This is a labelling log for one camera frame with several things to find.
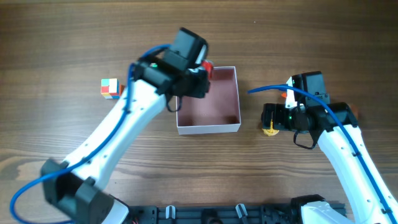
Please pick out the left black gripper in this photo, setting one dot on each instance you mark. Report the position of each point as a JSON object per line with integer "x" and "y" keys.
{"x": 193, "y": 86}

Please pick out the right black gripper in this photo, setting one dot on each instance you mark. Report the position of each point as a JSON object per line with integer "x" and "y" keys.
{"x": 270, "y": 116}

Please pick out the red toy car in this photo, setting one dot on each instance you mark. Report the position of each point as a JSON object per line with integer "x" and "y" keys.
{"x": 208, "y": 65}

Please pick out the yellow round toy wheel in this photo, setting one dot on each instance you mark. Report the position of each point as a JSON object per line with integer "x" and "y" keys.
{"x": 270, "y": 131}

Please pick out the multicolour puzzle cube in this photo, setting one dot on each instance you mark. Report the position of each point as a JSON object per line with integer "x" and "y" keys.
{"x": 111, "y": 88}

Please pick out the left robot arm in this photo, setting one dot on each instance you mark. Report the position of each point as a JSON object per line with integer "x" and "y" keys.
{"x": 75, "y": 186}

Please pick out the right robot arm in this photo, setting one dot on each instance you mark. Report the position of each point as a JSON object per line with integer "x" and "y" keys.
{"x": 334, "y": 129}

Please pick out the brown plush toy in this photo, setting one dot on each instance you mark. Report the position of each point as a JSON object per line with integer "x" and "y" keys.
{"x": 354, "y": 110}

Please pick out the pink white open box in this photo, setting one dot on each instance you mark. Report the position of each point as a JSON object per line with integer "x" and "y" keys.
{"x": 217, "y": 112}

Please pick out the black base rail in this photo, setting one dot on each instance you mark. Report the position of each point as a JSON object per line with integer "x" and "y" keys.
{"x": 260, "y": 214}

